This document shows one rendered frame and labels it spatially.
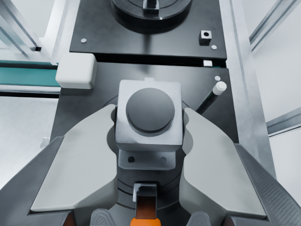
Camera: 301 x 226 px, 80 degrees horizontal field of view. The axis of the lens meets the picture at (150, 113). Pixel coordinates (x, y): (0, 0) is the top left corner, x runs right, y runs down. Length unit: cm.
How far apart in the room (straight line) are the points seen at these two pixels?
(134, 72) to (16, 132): 20
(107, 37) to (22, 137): 20
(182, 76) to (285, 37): 36
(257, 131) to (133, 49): 21
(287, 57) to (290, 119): 26
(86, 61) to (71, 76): 3
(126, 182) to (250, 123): 19
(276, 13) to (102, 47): 27
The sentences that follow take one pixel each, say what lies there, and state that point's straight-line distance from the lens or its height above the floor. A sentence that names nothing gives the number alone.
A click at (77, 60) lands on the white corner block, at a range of 27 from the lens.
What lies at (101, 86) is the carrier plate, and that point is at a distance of 26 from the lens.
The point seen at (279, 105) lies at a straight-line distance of 46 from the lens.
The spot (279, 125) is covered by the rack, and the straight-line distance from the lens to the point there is 33.
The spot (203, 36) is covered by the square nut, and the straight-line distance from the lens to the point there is 31.
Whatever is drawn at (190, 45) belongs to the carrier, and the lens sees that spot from 31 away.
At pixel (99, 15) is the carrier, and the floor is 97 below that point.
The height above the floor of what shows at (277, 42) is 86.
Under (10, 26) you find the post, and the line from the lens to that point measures 30.
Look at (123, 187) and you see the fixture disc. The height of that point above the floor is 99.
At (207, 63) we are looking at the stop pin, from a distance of 30.
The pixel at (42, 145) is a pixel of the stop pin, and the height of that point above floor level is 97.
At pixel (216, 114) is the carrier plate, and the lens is 26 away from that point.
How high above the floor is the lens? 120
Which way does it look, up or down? 70 degrees down
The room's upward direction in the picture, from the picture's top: 7 degrees clockwise
